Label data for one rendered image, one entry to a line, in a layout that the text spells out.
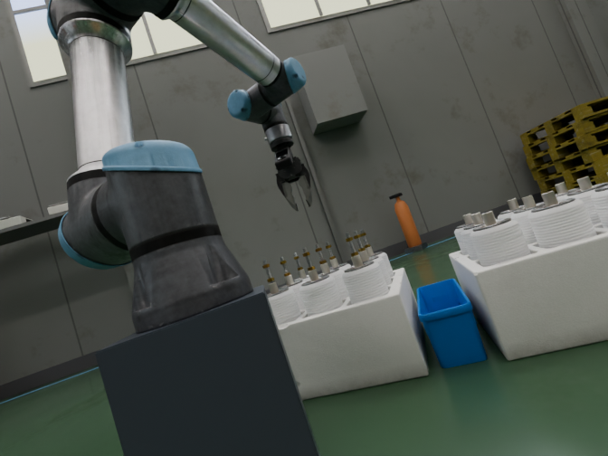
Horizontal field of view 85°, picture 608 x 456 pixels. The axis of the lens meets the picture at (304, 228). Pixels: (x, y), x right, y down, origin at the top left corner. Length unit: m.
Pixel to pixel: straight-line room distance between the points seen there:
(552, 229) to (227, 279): 0.63
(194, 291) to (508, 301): 0.58
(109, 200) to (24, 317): 3.56
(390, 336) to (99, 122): 0.67
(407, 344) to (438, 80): 3.93
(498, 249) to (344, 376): 0.43
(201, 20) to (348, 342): 0.73
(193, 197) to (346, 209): 3.15
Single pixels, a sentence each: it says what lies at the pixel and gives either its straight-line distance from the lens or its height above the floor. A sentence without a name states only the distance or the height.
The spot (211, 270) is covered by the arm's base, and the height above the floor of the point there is 0.34.
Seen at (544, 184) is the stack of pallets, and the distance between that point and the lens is 4.42.
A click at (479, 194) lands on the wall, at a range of 4.23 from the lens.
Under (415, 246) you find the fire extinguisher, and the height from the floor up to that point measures 0.05.
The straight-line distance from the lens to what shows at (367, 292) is 0.78.
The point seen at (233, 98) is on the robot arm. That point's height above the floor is 0.78.
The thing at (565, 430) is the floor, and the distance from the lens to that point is 0.60.
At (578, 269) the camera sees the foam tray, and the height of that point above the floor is 0.14.
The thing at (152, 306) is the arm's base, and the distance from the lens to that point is 0.41.
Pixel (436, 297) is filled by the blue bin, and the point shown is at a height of 0.08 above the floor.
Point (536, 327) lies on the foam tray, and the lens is 0.78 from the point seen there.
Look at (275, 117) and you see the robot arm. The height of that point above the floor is 0.73.
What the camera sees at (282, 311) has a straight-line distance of 0.85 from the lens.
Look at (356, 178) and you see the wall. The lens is 3.64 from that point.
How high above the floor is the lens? 0.32
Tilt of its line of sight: 4 degrees up
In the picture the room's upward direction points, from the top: 19 degrees counter-clockwise
